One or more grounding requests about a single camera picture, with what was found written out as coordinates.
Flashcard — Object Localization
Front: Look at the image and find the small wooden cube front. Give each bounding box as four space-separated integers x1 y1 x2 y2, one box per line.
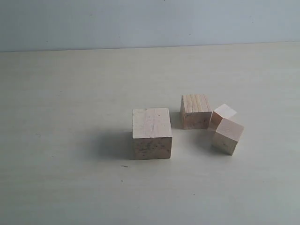
211 118 244 155

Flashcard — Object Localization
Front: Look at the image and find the smallest wooden cube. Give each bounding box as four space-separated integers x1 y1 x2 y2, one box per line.
209 104 237 130

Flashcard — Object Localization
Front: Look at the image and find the medium wooden cube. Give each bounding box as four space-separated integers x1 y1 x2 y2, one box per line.
180 94 212 129

